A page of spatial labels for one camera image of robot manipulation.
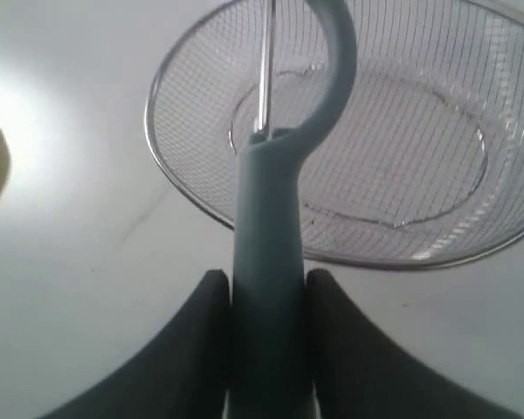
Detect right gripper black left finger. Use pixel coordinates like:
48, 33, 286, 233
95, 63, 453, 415
47, 270, 231, 418

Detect oval wire mesh basket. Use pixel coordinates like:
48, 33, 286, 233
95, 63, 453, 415
144, 1, 524, 270

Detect teal handled vegetable peeler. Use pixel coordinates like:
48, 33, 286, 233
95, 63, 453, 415
228, 1, 357, 418

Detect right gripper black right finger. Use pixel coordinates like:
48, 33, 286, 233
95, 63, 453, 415
306, 269, 518, 418

